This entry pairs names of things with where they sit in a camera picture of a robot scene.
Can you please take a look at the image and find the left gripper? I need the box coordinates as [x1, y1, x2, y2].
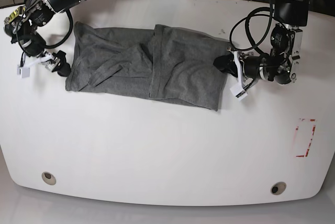
[213, 47, 258, 91]

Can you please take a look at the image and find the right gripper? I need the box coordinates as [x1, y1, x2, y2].
[25, 51, 71, 76]

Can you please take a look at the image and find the grey T-shirt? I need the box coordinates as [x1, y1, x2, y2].
[65, 22, 229, 111]

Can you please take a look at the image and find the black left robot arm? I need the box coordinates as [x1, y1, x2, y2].
[214, 0, 309, 96]

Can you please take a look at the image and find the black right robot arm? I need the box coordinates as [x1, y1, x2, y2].
[4, 0, 86, 78]

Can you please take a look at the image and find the red tape marker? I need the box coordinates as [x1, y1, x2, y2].
[293, 118, 317, 158]

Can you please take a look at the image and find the left table grommet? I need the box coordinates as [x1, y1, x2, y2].
[41, 172, 57, 186]

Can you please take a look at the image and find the table grommet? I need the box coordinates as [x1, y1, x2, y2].
[41, 172, 57, 186]
[271, 182, 287, 195]

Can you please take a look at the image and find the right table grommet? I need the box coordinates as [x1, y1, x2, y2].
[271, 182, 287, 195]

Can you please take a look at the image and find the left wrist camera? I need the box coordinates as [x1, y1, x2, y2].
[230, 84, 248, 101]

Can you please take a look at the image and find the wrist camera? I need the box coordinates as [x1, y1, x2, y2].
[17, 65, 30, 79]
[230, 84, 248, 101]

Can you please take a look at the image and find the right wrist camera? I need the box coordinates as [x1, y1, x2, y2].
[17, 65, 30, 79]

